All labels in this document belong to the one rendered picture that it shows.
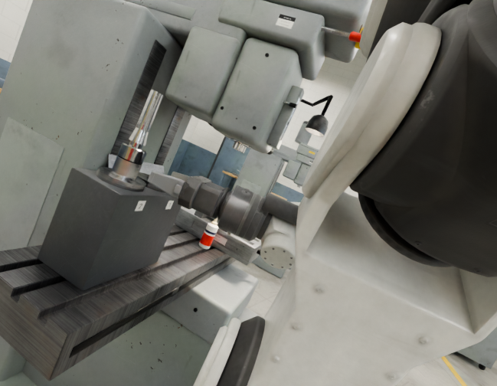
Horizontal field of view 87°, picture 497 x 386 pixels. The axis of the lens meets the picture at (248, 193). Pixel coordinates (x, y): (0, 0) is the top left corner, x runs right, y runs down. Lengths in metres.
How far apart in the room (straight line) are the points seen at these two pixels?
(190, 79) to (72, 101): 0.39
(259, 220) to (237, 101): 0.51
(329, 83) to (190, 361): 7.66
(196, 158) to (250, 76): 7.60
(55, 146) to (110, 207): 0.62
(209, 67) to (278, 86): 0.24
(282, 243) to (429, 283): 0.24
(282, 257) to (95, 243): 0.32
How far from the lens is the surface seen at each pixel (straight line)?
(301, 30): 0.91
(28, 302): 0.53
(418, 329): 0.26
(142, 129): 0.54
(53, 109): 1.13
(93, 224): 0.53
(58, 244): 0.59
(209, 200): 0.46
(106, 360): 1.14
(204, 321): 0.86
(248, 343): 0.35
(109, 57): 1.03
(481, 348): 5.38
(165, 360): 0.99
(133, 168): 0.54
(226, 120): 0.88
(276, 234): 0.46
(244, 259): 0.95
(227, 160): 7.94
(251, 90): 0.88
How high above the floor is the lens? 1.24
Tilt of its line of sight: 5 degrees down
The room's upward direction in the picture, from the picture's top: 24 degrees clockwise
